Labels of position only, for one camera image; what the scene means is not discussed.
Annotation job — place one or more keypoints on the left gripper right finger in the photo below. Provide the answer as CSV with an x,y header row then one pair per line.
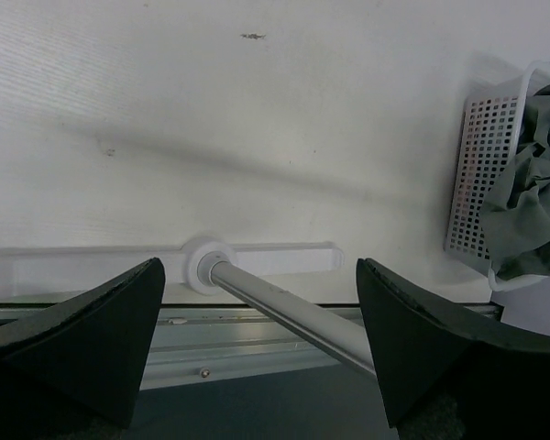
x,y
446,372

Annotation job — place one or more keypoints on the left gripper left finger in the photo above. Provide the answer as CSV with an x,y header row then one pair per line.
x,y
73,370

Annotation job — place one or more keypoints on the grey pleated skirt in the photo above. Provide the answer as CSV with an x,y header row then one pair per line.
x,y
515,216

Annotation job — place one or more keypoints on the silver clothes rack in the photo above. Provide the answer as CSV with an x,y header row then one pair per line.
x,y
207,266

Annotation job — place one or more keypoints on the white plastic basket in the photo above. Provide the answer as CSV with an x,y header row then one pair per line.
x,y
492,120

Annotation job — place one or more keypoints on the aluminium mounting rail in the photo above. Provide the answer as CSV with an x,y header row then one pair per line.
x,y
194,345

